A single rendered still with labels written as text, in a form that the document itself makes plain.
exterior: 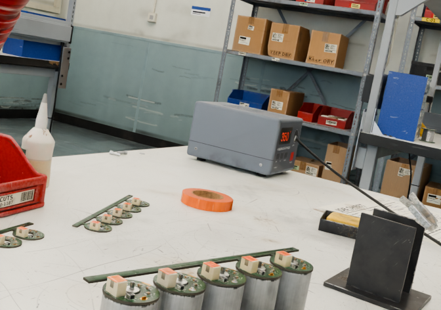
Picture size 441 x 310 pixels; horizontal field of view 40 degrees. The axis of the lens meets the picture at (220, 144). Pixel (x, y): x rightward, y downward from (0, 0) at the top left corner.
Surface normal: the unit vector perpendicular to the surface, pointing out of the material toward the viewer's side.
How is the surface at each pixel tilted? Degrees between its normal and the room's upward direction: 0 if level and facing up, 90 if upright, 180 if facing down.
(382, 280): 90
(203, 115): 90
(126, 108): 90
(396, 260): 90
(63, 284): 0
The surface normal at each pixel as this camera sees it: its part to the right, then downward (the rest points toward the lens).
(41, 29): 0.87, 0.22
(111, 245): 0.18, -0.97
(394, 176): -0.45, 0.05
